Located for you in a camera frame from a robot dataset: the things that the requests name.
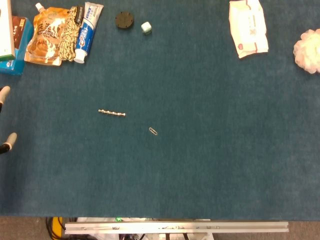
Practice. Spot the orange spouted drink pouch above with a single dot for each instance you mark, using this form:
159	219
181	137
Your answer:
45	37

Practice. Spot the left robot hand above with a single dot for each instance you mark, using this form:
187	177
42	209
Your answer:
6	92

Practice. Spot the pink white bath loofah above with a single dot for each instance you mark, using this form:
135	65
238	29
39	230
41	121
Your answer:
308	51

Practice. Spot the white green flat box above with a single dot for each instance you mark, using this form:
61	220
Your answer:
5	30

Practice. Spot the blue white toothpaste tube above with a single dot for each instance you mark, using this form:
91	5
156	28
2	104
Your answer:
86	32

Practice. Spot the blue tissue box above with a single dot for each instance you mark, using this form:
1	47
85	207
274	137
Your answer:
17	55

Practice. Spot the black round disc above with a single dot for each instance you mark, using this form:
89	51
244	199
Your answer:
124	21

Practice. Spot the silver paper clip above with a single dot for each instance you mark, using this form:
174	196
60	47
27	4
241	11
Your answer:
153	131

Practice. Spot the aluminium profile rail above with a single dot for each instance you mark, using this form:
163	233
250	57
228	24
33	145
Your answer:
175	227

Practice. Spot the brown red chocolate box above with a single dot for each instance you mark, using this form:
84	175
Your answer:
19	32

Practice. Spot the pale green cube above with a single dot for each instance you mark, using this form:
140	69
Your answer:
146	27

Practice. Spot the white wet wipes pack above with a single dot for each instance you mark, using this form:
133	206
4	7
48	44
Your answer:
248	27

